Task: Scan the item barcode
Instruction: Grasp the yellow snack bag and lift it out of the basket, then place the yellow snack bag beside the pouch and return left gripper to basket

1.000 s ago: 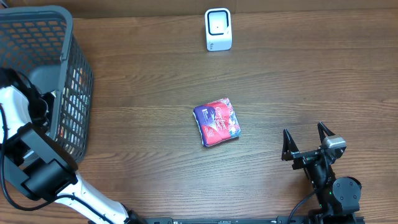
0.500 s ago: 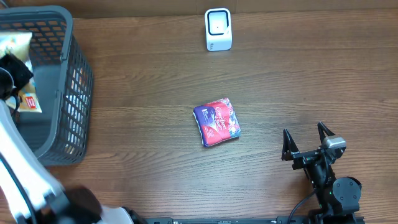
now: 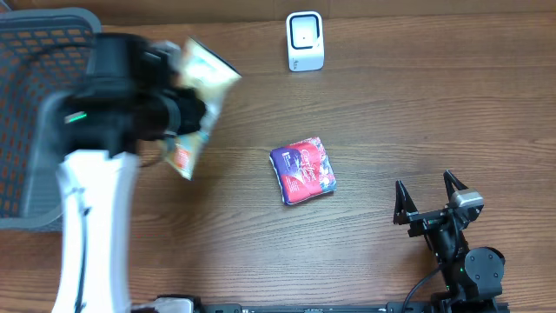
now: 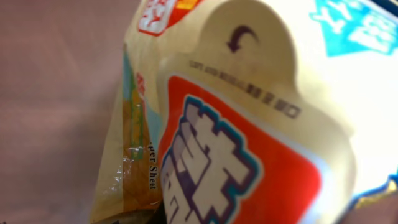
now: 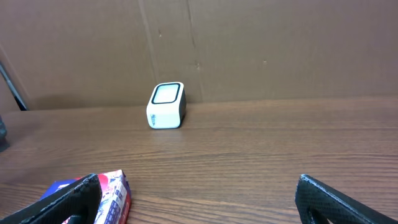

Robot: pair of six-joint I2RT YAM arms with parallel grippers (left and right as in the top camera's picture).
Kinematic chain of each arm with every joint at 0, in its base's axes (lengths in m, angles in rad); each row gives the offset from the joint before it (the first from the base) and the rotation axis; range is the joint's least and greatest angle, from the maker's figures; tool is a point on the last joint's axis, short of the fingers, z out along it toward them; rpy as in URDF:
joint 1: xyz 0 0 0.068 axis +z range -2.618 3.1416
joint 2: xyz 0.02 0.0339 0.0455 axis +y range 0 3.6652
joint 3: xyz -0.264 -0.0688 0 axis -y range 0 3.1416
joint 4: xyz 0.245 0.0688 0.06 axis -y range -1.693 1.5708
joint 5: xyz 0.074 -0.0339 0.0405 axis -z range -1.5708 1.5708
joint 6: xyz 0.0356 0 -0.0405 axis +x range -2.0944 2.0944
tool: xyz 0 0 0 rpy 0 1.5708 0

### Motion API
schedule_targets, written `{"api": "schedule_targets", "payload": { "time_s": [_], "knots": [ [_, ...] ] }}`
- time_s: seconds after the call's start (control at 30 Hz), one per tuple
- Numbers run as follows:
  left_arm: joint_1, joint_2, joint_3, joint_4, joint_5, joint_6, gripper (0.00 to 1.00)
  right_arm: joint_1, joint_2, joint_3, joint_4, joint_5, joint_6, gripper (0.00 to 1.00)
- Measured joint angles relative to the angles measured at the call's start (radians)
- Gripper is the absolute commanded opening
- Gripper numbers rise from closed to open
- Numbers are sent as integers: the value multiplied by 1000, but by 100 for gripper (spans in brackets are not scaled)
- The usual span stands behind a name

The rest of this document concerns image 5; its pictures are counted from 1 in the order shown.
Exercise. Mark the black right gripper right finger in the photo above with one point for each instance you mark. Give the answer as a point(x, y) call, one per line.
point(318, 203)

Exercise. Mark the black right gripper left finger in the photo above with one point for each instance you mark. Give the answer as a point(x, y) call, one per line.
point(78, 203)

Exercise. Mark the red purple pad packet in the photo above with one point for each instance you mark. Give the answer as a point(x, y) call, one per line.
point(116, 197)

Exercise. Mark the grey plastic shopping basket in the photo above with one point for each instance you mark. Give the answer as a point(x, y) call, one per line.
point(3, 136)

